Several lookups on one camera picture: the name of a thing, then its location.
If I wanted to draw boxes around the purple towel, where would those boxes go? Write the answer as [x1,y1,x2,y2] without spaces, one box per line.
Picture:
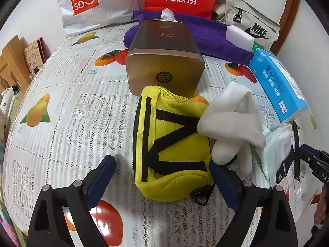
[123,9,255,66]

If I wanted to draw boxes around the dark tin box gold base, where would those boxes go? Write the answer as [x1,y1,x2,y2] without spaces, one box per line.
[125,20,205,99]

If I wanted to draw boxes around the clear printed zip bag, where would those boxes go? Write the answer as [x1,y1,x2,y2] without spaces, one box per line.
[257,123,319,217]

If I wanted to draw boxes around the person's right hand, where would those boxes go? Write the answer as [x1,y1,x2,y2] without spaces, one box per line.
[315,185,329,227]

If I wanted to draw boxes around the person's right forearm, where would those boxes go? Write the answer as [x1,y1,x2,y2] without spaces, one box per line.
[302,221,329,247]

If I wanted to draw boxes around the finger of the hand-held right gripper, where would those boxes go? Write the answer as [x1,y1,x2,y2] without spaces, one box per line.
[301,144,329,160]

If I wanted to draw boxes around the white sponge block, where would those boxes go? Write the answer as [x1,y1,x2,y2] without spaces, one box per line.
[226,26,255,52]

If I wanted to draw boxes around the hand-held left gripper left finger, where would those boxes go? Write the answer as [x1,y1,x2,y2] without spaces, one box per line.
[27,155,117,247]

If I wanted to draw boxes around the brown wooden door frame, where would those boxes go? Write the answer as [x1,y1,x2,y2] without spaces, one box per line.
[270,0,301,54]

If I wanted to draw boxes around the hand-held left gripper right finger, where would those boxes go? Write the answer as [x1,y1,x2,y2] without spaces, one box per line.
[209,161,299,247]

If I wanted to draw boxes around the grey waist bag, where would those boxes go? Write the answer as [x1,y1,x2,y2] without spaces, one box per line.
[213,0,281,51]

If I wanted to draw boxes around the white spotted plush toy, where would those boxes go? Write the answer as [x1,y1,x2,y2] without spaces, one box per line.
[0,86,20,134]

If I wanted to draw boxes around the white plastic shopping bag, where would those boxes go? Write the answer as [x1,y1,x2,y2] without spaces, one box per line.
[57,0,140,37]

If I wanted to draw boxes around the black strap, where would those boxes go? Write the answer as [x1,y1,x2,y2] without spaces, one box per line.
[276,122,302,183]

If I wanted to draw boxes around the white mesh bag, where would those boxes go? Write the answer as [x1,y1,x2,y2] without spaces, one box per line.
[197,82,267,176]

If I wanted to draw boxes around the yellow pouch black stripes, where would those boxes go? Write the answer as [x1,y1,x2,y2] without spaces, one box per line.
[132,85,215,206]

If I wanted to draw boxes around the floral bed sheet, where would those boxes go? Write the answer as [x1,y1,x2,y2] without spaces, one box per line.
[0,203,27,247]

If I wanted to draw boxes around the blue tissue pack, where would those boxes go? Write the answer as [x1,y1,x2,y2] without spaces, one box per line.
[248,48,310,123]

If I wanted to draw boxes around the white tissue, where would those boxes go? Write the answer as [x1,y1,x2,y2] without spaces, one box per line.
[161,8,182,22]

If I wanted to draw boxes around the fruit print tablecloth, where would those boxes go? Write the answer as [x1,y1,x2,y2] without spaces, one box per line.
[0,22,322,247]

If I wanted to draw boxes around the brown patterned book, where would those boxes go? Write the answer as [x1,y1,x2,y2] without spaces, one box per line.
[24,38,50,74]

